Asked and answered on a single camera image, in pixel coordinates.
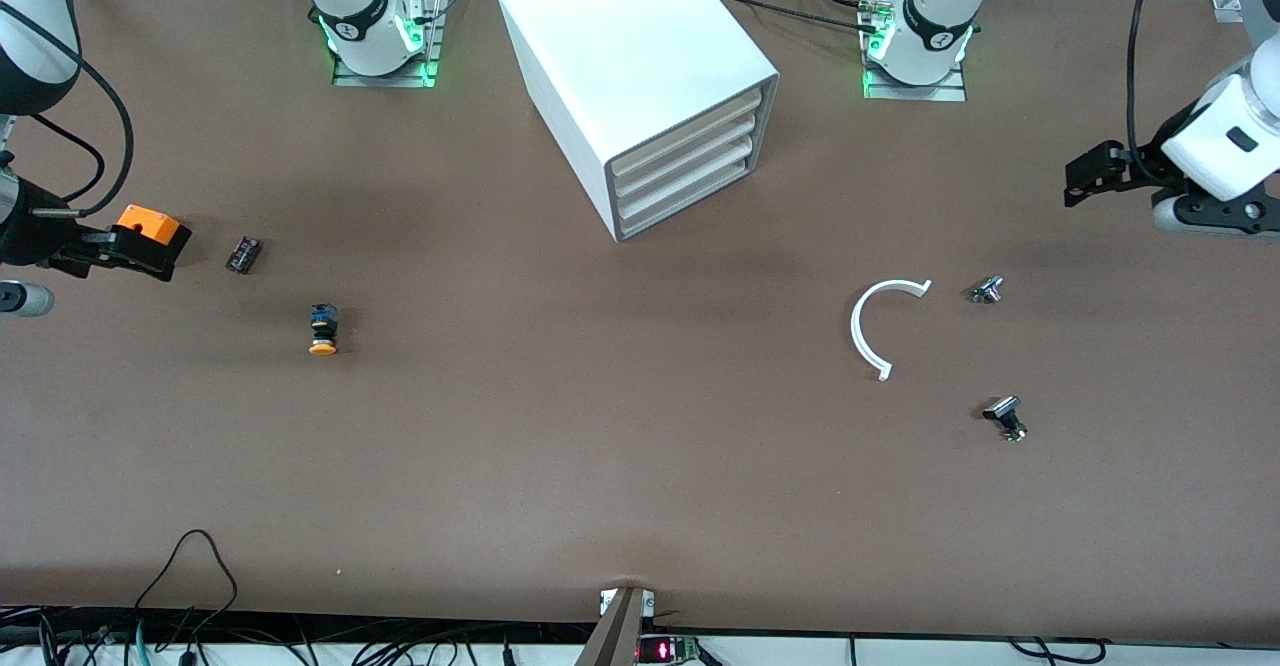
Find yellow push button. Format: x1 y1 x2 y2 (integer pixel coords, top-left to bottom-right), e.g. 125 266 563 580
307 303 341 357

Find orange box with black base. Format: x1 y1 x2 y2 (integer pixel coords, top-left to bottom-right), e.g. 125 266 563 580
113 204 192 269

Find white curved plastic arc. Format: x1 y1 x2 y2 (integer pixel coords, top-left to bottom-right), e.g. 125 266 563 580
850 278 933 383

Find device with red LED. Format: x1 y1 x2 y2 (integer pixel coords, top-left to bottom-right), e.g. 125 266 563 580
638 634 701 665

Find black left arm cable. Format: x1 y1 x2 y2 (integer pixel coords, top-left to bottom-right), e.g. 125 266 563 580
1127 0 1166 187

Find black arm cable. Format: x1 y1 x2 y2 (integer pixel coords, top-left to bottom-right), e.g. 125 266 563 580
0 1 136 219
1127 0 1166 187

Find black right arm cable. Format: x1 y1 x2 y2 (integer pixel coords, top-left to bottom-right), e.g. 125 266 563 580
0 1 136 219

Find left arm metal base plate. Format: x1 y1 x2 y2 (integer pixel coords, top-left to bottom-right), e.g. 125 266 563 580
862 0 969 102

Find black looped cable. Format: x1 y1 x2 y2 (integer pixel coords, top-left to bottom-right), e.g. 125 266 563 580
135 529 239 637

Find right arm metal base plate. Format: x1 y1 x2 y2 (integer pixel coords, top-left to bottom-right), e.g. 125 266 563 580
333 0 447 89

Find black cable behind cabinet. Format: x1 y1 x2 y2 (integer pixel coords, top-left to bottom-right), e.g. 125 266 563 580
712 0 886 35

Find black cable on white strip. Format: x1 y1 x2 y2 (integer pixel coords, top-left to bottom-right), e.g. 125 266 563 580
1010 638 1106 665

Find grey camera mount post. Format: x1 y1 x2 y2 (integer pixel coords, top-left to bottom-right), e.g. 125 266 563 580
575 586 656 666

